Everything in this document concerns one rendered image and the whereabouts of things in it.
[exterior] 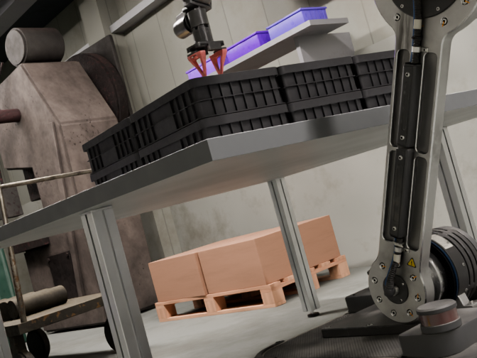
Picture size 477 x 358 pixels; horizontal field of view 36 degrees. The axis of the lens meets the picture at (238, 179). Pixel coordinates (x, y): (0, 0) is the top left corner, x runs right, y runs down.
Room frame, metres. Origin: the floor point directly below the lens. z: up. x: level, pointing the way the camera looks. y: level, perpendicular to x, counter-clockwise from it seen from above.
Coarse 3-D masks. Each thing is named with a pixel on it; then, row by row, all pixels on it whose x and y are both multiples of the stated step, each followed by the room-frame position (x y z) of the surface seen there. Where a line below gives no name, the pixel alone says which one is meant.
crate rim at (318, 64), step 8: (296, 64) 2.08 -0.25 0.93; (304, 64) 2.09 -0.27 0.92; (312, 64) 2.11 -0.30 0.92; (320, 64) 2.13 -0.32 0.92; (328, 64) 2.14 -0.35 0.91; (336, 64) 2.16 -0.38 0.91; (344, 64) 2.18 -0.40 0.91; (352, 64) 2.22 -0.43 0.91; (280, 72) 2.05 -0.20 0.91; (288, 72) 2.05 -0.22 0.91
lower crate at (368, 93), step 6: (366, 90) 2.22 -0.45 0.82; (372, 90) 2.23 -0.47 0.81; (378, 90) 2.25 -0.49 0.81; (384, 90) 2.26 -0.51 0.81; (390, 90) 2.27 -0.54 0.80; (366, 96) 2.22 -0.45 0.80; (372, 96) 2.24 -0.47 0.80; (378, 96) 2.26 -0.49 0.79; (384, 96) 2.26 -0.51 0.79; (390, 96) 2.29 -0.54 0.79; (366, 102) 2.23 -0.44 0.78; (372, 102) 2.24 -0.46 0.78; (378, 102) 2.24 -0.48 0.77; (384, 102) 2.27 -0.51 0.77; (366, 108) 2.23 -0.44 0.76
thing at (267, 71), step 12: (240, 72) 1.96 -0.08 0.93; (252, 72) 1.98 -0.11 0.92; (264, 72) 2.01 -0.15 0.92; (276, 72) 2.03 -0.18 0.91; (192, 84) 1.88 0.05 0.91; (204, 84) 1.89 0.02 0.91; (168, 96) 1.97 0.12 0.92; (144, 108) 2.10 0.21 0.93; (156, 108) 2.04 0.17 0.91; (132, 120) 2.17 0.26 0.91
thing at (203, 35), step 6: (192, 30) 2.14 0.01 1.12; (198, 30) 2.13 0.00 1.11; (204, 30) 2.13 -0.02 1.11; (210, 30) 2.15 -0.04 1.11; (198, 36) 2.13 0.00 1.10; (204, 36) 2.13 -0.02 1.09; (210, 36) 2.14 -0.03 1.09; (198, 42) 2.10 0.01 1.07; (204, 42) 2.12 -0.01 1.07; (210, 42) 2.13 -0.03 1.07; (216, 42) 2.15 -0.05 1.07; (222, 42) 2.16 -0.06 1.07; (192, 48) 2.14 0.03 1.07
